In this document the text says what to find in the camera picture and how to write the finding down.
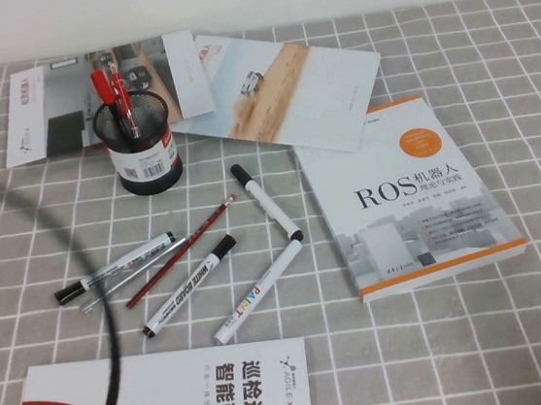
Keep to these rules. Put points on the white board marker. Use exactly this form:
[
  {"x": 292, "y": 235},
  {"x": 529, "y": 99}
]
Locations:
[{"x": 187, "y": 287}]

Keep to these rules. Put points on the gray white-grid tablecloth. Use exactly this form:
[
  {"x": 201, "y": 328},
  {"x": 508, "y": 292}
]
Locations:
[{"x": 462, "y": 337}]

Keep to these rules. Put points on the red gel pen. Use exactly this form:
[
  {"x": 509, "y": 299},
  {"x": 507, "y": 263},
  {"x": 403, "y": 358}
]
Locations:
[{"x": 120, "y": 95}]

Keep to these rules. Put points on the white paint marker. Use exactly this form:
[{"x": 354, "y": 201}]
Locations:
[{"x": 261, "y": 289}]

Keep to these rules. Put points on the brochure with sand photo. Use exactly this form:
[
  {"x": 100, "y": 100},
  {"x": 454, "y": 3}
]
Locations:
[{"x": 297, "y": 92}]

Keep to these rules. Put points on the gray translucent gel pen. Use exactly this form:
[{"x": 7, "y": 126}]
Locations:
[{"x": 146, "y": 270}]

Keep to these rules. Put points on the brochure with gray photo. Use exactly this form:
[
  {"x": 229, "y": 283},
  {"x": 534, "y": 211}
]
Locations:
[{"x": 62, "y": 94}]

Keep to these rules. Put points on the red capped black pen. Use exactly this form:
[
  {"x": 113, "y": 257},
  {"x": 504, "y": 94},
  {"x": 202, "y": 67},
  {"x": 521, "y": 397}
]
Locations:
[{"x": 100, "y": 85}]

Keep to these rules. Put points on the white marker barcode label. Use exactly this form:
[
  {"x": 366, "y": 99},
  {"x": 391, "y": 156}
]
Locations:
[{"x": 121, "y": 267}]

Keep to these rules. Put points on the red striped pencil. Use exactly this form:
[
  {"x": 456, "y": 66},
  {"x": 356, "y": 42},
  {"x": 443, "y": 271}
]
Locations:
[{"x": 183, "y": 249}]

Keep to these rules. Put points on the plain white black-capped marker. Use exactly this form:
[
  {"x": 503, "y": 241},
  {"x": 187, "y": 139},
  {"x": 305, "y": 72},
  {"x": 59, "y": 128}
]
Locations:
[{"x": 271, "y": 207}]

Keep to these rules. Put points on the red and white brochure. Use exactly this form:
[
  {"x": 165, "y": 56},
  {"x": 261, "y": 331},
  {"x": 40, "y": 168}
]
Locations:
[{"x": 182, "y": 374}]

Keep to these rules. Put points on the white orange ROS book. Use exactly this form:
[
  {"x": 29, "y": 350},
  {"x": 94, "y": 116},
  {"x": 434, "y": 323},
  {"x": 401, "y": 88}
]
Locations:
[{"x": 400, "y": 227}]

